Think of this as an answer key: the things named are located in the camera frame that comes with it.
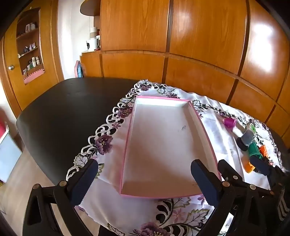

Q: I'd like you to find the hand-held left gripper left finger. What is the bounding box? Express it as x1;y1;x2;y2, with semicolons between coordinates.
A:
23;159;100;236

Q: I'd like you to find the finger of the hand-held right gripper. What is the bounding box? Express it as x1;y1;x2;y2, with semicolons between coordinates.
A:
250;156;272;176
217;159;244;182

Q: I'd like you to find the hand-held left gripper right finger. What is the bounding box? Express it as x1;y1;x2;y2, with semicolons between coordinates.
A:
191;159;283;236

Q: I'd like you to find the orange building block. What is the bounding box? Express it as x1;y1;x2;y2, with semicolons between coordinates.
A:
244;162;256;174

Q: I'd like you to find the green plastic spool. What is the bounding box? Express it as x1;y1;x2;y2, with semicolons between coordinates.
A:
248;143;263;160

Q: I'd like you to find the orange gear-shaped toy piece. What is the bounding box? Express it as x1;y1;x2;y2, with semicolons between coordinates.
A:
259;145;270;158

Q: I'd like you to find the grey transparent cup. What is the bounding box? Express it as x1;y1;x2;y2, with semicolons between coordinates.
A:
241;124;257;146

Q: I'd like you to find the magenta plastic spool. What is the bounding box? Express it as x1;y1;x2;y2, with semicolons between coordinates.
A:
223;117;237;130

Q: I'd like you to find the pink cardboard box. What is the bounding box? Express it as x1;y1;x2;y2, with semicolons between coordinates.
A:
119;96;221;200

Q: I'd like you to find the black round disc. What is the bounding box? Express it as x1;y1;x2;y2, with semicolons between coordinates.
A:
236;136;248;151

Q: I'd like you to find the white floral embroidered tablecloth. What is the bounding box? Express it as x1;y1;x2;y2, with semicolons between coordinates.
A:
66;79;286;236

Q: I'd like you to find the white storage box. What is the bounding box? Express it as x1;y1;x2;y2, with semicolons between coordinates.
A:
0;121;23;184

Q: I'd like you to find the pink and blue flat item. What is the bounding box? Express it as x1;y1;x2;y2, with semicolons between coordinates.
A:
75;60;85;78

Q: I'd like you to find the pink scalloped shelf trim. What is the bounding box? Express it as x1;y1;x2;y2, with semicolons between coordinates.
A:
23;68;45;85

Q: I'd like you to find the group of small white bottles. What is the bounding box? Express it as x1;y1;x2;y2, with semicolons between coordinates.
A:
27;57;41;70

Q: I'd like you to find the white mug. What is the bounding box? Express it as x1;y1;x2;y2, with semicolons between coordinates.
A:
86;38;99;51

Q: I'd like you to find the wooden panelled cabinet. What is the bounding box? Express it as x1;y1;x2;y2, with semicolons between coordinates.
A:
80;0;290;141

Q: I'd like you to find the wooden cupboard with shelf niche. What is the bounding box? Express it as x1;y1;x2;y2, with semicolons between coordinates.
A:
0;0;65;118

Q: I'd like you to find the rounded wooden corner shelf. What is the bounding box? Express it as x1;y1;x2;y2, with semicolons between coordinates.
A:
80;0;101;17

